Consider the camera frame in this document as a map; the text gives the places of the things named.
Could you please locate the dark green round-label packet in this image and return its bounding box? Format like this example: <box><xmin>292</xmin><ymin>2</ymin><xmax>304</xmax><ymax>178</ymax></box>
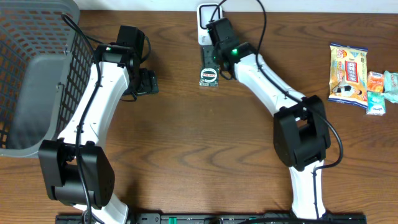
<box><xmin>199</xmin><ymin>68</ymin><xmax>219</xmax><ymax>87</ymax></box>

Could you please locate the large yellow snack bag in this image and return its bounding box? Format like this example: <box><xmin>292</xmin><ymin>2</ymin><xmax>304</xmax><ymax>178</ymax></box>
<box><xmin>328</xmin><ymin>43</ymin><xmax>368</xmax><ymax>109</ymax></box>

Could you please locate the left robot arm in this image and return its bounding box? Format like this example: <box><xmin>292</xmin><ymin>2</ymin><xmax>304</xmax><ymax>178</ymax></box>
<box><xmin>38</xmin><ymin>26</ymin><xmax>159</xmax><ymax>223</ymax></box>

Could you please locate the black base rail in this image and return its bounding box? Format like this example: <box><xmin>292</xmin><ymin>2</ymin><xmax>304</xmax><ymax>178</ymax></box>
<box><xmin>55</xmin><ymin>212</ymin><xmax>368</xmax><ymax>224</ymax></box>

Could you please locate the white barcode scanner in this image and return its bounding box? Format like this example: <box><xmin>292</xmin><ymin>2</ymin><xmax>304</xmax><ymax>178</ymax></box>
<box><xmin>197</xmin><ymin>3</ymin><xmax>223</xmax><ymax>45</ymax></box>

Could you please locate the green white packet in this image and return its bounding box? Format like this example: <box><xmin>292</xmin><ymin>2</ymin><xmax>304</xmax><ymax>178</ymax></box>
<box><xmin>366</xmin><ymin>91</ymin><xmax>386</xmax><ymax>116</ymax></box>

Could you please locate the light blue small packet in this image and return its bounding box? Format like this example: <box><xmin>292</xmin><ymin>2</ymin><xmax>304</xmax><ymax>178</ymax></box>
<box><xmin>384</xmin><ymin>70</ymin><xmax>398</xmax><ymax>103</ymax></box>

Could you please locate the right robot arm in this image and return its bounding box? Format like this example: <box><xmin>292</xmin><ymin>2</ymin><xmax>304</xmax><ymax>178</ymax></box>
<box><xmin>206</xmin><ymin>17</ymin><xmax>331</xmax><ymax>220</ymax></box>

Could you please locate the orange small packet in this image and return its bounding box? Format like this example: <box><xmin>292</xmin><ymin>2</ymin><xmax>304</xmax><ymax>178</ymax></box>
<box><xmin>367</xmin><ymin>71</ymin><xmax>385</xmax><ymax>93</ymax></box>

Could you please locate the grey plastic mesh basket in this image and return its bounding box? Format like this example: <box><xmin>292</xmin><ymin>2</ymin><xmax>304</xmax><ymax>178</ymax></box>
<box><xmin>1</xmin><ymin>0</ymin><xmax>91</xmax><ymax>157</ymax></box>

